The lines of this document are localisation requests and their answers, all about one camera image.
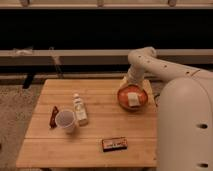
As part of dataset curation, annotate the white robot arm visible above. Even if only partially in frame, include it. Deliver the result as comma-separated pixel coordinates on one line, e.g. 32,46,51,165
125,47,213,171

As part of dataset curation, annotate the white tube bottle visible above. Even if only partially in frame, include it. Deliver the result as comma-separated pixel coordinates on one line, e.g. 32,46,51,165
73,93,88,126

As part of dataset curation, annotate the orange ceramic bowl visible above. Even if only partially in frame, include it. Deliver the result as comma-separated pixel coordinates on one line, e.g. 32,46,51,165
117,85,148,111

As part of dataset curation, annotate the wooden table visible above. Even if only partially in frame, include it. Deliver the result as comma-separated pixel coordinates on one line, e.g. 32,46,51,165
16,79,157,168

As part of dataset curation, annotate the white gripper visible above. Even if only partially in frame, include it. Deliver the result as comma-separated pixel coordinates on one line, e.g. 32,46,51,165
122,66,144,107

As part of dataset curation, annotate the dark red snack packet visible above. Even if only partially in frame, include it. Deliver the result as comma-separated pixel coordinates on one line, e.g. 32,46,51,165
49,106,59,128

